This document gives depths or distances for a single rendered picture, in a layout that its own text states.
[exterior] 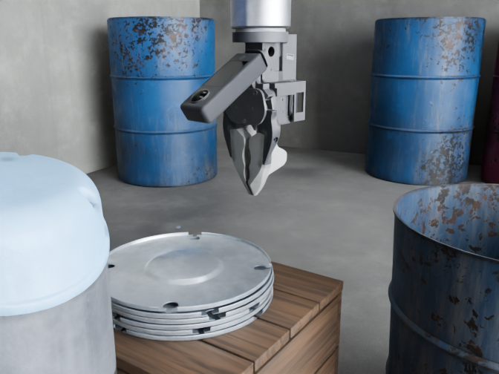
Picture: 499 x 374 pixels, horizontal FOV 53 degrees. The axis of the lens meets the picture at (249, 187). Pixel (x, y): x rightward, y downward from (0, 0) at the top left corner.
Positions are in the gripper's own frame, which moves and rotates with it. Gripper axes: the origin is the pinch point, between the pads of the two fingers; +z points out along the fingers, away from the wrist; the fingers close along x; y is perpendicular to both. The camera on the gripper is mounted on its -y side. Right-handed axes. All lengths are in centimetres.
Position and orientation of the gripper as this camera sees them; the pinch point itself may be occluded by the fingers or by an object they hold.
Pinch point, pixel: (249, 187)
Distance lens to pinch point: 67.8
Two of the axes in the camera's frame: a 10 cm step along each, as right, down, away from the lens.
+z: 0.1, 9.6, 2.8
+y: 7.0, -2.0, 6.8
